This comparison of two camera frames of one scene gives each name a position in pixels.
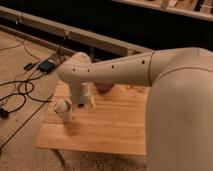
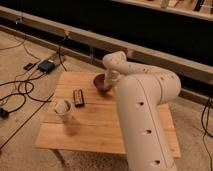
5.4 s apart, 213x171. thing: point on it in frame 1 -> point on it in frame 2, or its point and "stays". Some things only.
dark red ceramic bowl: (104, 87) stays
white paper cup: (63, 107) stays
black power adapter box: (46, 66) stays
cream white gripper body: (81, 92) -> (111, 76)
